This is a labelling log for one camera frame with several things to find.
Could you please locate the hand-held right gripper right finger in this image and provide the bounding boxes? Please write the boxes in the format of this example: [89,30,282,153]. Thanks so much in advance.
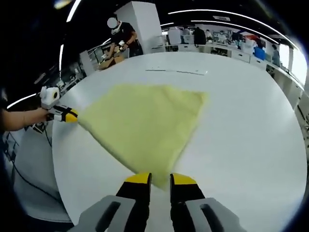
[169,173,247,232]

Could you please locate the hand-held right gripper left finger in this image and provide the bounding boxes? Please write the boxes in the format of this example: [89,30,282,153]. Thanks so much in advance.
[72,172,153,232]

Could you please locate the yellow blue black garment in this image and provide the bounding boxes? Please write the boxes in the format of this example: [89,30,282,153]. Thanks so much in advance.
[77,83,210,193]

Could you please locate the white template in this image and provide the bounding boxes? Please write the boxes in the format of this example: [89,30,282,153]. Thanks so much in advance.
[145,67,209,76]

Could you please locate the person's left hand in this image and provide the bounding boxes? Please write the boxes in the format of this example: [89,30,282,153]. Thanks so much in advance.
[28,107,53,126]

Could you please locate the straight ceiling light strip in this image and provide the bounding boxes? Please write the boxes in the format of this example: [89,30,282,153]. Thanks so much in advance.
[58,44,65,72]
[66,0,82,23]
[6,93,37,109]

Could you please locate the brown cardboard box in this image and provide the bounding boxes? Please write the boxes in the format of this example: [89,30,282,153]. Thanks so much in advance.
[98,52,126,71]

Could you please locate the white square column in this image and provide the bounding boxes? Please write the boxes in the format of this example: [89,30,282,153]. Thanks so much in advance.
[114,1,166,54]

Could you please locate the white box appliance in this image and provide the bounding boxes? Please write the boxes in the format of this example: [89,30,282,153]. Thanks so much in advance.
[168,28,182,45]

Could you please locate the long white counter cabinets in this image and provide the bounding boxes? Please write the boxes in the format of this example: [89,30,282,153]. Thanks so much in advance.
[152,42,307,109]

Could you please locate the curved ceiling light strip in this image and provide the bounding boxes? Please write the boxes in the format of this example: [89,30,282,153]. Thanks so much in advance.
[167,9,292,38]

